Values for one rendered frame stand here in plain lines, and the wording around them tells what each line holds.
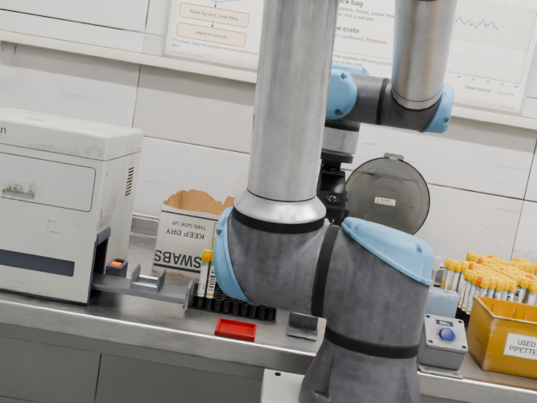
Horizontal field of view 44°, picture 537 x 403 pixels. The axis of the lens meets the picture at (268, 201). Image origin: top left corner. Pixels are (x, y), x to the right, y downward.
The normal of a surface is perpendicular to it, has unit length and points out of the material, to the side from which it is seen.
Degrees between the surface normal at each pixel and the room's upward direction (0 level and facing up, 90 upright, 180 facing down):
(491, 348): 90
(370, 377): 68
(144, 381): 90
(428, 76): 141
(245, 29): 95
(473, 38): 93
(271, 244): 101
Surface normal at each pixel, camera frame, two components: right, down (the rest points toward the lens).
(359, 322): -0.45, -0.02
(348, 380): -0.38, -0.32
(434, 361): -0.11, 0.61
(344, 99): -0.25, 0.09
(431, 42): 0.18, 0.89
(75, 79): -0.04, 0.14
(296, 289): -0.27, 0.36
